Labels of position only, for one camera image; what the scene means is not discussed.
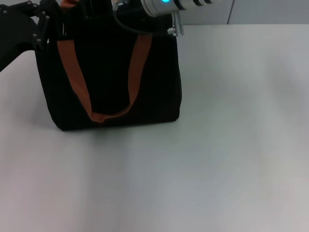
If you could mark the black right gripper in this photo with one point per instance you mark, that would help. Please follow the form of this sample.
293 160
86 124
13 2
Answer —
108 8

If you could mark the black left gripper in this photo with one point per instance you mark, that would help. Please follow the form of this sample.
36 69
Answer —
14 31

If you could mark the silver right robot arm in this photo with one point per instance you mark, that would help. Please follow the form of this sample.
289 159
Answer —
188 6

